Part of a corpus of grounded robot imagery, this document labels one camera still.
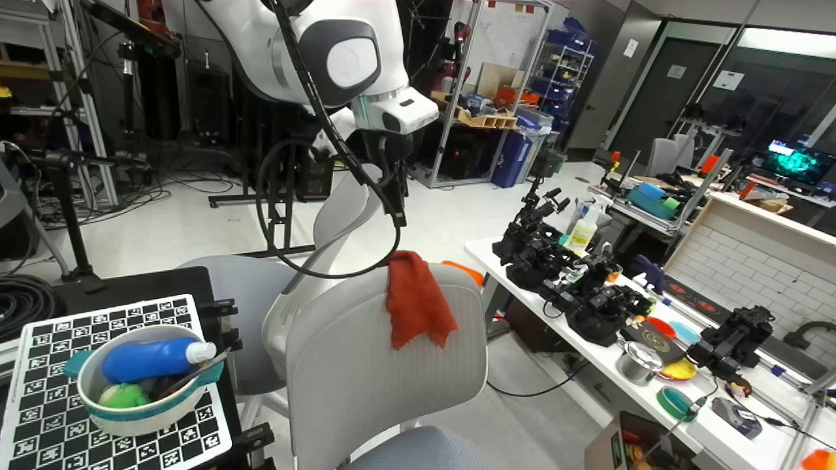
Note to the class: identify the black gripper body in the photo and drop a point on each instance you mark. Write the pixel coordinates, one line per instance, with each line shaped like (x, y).
(393, 160)

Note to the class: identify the orange terry cloth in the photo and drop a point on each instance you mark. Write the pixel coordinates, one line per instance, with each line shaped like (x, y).
(418, 300)

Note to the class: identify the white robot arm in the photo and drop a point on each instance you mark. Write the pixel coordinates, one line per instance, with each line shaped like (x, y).
(261, 43)

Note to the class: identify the grey office chair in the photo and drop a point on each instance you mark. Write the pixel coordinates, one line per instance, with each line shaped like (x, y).
(237, 303)
(349, 373)

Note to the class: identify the metal storage rack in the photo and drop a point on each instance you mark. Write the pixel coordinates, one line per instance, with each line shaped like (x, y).
(480, 117)

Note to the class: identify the blue storage bins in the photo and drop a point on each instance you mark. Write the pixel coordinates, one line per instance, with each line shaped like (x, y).
(512, 160)

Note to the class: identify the yellow liquid bottle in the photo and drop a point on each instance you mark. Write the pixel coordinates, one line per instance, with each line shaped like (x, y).
(581, 235)

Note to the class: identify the black equipment pile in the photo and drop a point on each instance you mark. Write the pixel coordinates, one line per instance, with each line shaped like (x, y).
(601, 317)

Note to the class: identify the white work table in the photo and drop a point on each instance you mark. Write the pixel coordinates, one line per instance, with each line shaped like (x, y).
(591, 352)

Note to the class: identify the teal plastic box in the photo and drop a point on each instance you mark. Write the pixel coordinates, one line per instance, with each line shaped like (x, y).
(648, 200)

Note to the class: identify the grey metal utensil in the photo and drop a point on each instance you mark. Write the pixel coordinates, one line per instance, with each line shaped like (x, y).
(196, 373)

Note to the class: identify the black cart table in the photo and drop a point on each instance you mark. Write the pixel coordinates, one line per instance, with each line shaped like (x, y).
(132, 283)

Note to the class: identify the small metal bowl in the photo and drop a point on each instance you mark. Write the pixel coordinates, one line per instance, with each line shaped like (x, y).
(640, 364)

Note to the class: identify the blue detergent bottle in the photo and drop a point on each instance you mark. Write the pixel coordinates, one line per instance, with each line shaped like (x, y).
(148, 358)

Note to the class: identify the cardboard box with toys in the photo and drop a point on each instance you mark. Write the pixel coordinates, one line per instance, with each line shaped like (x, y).
(609, 448)

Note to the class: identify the black tripod stand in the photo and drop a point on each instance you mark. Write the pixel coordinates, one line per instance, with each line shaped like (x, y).
(75, 224)

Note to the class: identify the white bowl teal rim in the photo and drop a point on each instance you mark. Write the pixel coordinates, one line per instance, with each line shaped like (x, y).
(148, 418)

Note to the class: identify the small yellow item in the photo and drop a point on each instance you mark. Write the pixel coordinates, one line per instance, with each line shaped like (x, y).
(679, 372)

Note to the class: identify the white grid panel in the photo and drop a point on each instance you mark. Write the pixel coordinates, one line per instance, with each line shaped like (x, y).
(747, 262)

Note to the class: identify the black blocky device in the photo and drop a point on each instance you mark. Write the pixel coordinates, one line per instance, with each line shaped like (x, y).
(734, 334)

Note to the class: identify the metal shelving unit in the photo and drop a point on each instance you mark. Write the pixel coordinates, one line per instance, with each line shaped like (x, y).
(35, 108)

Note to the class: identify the small grey device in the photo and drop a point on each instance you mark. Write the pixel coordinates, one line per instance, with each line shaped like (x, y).
(734, 418)

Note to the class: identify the glowing computer monitor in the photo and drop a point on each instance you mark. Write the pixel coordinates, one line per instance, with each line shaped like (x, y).
(796, 160)

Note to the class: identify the black white checkerboard calibration board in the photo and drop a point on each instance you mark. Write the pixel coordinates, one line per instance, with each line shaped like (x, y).
(52, 418)

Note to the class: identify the small orange item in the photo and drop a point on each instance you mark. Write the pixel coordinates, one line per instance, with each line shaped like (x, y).
(822, 459)

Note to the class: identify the black camera rig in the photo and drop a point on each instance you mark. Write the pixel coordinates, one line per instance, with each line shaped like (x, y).
(525, 248)

